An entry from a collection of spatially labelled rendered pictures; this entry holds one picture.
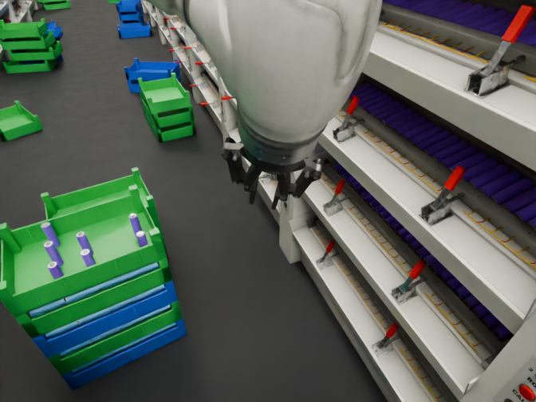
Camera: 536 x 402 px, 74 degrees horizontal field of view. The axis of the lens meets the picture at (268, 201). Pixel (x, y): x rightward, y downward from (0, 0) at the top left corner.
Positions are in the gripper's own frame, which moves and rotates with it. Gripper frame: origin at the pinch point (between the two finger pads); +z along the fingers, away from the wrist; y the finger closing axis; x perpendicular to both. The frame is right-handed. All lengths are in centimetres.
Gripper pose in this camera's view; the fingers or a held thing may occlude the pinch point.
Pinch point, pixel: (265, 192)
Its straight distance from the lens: 58.1
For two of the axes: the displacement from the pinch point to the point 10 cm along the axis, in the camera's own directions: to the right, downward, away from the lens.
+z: -0.8, 3.1, 9.5
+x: 2.2, -9.2, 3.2
